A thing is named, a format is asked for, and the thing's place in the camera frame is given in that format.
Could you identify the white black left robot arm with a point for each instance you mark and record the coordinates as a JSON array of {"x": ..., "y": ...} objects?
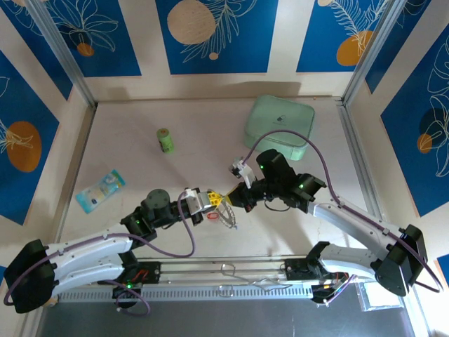
[{"x": 91, "y": 247}]

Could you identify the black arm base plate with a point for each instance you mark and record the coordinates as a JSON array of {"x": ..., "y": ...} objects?
[
  {"x": 147, "y": 272},
  {"x": 298, "y": 270}
]

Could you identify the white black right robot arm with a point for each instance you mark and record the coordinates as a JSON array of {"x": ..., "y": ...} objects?
[{"x": 350, "y": 219}]

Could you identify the aluminium frame post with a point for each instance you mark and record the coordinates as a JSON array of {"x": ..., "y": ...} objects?
[
  {"x": 59, "y": 52},
  {"x": 372, "y": 52}
]

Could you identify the mint green zipper case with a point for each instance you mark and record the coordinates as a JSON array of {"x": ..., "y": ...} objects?
[{"x": 279, "y": 123}]

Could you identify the silver taped square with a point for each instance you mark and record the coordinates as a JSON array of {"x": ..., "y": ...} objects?
[{"x": 379, "y": 298}]

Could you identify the blue wipes packet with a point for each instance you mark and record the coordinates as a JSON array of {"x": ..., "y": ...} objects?
[{"x": 100, "y": 191}]

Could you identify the green cylindrical can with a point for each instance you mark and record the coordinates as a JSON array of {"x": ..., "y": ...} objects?
[{"x": 165, "y": 140}]

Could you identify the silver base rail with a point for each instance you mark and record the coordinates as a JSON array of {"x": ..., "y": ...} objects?
[{"x": 196, "y": 270}]

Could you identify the red key tag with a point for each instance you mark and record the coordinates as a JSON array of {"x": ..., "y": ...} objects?
[{"x": 212, "y": 217}]

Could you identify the aluminium side rail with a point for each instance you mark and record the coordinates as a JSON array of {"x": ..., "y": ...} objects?
[
  {"x": 75, "y": 175},
  {"x": 361, "y": 158}
]

